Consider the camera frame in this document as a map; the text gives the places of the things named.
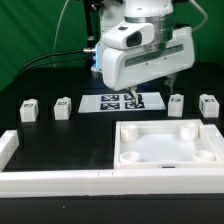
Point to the green backdrop cloth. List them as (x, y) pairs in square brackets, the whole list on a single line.
[(30, 28)]

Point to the white sheet with tags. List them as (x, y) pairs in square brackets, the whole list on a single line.
[(120, 102)]

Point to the white square table top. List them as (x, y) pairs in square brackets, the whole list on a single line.
[(163, 144)]

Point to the white U-shaped fence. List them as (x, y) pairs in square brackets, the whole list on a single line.
[(111, 181)]

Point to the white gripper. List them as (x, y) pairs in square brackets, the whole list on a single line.
[(126, 68)]

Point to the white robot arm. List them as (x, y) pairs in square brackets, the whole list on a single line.
[(139, 42)]

